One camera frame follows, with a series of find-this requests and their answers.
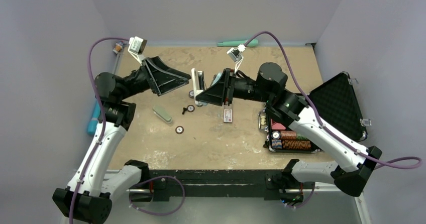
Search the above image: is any black poker chip case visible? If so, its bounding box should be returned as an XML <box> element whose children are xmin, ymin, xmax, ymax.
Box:
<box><xmin>259</xmin><ymin>71</ymin><xmax>368</xmax><ymax>154</ymax></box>

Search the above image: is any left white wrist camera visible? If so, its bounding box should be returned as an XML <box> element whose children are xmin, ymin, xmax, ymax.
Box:
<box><xmin>128</xmin><ymin>36</ymin><xmax>147</xmax><ymax>65</ymax></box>

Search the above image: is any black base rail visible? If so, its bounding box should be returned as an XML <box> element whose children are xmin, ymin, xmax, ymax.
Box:
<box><xmin>127</xmin><ymin>169</ymin><xmax>315</xmax><ymax>202</ymax></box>

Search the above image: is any orange poker chip upper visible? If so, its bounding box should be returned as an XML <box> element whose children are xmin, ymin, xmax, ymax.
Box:
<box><xmin>186</xmin><ymin>105</ymin><xmax>195</xmax><ymax>113</ymax></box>

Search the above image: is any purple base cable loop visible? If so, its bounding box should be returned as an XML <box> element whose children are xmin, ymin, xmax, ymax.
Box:
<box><xmin>129</xmin><ymin>177</ymin><xmax>185</xmax><ymax>217</ymax></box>

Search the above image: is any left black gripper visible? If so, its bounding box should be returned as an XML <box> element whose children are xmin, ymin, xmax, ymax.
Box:
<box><xmin>120</xmin><ymin>56</ymin><xmax>190</xmax><ymax>101</ymax></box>

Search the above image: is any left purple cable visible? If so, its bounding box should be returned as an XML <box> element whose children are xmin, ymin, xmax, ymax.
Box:
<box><xmin>68</xmin><ymin>37</ymin><xmax>131</xmax><ymax>224</ymax></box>

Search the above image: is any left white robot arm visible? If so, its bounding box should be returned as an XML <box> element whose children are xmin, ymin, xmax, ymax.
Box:
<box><xmin>52</xmin><ymin>57</ymin><xmax>191</xmax><ymax>223</ymax></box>

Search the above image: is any green stapler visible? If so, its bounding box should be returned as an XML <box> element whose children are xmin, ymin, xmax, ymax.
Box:
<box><xmin>152</xmin><ymin>105</ymin><xmax>173</xmax><ymax>124</ymax></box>

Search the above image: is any mint green toy microphone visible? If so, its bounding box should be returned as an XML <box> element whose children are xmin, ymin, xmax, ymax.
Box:
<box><xmin>217</xmin><ymin>39</ymin><xmax>259</xmax><ymax>48</ymax></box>

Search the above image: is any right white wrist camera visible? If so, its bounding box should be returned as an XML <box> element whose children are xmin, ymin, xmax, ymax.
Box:
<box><xmin>227</xmin><ymin>44</ymin><xmax>246</xmax><ymax>73</ymax></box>

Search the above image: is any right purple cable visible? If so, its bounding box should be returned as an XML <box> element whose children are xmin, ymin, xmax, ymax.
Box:
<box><xmin>244</xmin><ymin>31</ymin><xmax>422</xmax><ymax>170</ymax></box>

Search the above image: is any small orange toy bottle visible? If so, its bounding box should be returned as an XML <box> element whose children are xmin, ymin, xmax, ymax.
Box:
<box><xmin>113</xmin><ymin>41</ymin><xmax>124</xmax><ymax>54</ymax></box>

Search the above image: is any blue toy microphone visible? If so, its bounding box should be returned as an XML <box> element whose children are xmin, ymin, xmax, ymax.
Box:
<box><xmin>86</xmin><ymin>102</ymin><xmax>100</xmax><ymax>136</ymax></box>

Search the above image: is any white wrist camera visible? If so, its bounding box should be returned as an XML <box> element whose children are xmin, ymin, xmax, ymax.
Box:
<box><xmin>227</xmin><ymin>44</ymin><xmax>246</xmax><ymax>73</ymax></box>
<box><xmin>128</xmin><ymin>36</ymin><xmax>147</xmax><ymax>65</ymax></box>

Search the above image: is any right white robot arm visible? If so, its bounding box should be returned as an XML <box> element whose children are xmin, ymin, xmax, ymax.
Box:
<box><xmin>194</xmin><ymin>62</ymin><xmax>382</xmax><ymax>197</ymax></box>

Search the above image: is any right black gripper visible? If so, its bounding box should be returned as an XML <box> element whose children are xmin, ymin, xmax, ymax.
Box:
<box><xmin>196</xmin><ymin>68</ymin><xmax>273</xmax><ymax>106</ymax></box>

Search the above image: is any orange poker chip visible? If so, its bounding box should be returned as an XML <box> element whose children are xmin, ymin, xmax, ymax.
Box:
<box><xmin>175</xmin><ymin>126</ymin><xmax>184</xmax><ymax>134</ymax></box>
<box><xmin>186</xmin><ymin>105</ymin><xmax>195</xmax><ymax>113</ymax></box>

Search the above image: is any orange poker chip lower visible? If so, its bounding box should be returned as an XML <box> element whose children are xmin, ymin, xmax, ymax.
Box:
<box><xmin>175</xmin><ymin>126</ymin><xmax>184</xmax><ymax>134</ymax></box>

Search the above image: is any blue stapler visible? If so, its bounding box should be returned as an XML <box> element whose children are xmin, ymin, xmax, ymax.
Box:
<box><xmin>191</xmin><ymin>68</ymin><xmax>207</xmax><ymax>107</ymax></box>

